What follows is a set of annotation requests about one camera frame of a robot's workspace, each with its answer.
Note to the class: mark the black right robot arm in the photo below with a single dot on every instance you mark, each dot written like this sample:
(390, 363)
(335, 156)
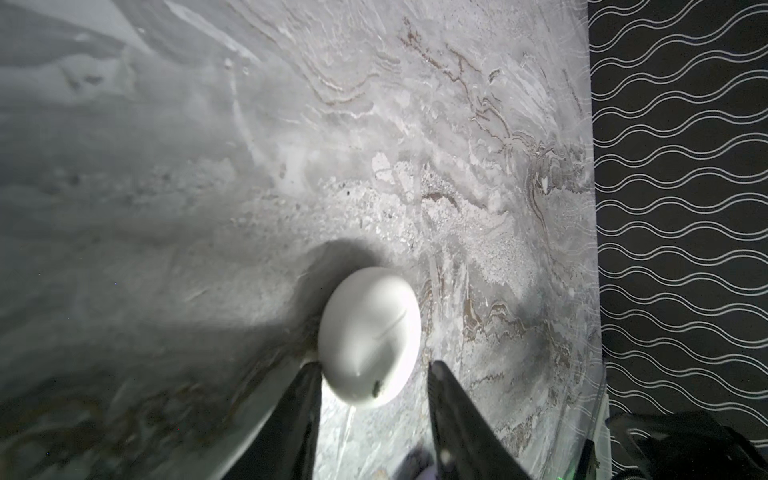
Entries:
(685, 445)

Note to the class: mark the white earbud charging case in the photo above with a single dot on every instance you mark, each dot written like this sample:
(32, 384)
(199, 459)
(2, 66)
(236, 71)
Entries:
(369, 337)

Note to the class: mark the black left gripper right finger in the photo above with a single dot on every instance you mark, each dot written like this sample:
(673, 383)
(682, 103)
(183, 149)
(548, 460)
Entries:
(466, 447)

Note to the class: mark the purple earbud charging case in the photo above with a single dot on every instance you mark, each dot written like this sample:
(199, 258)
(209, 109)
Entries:
(418, 464)

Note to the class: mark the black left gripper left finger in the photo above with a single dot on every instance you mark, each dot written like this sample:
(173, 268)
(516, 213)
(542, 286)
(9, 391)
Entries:
(285, 447)

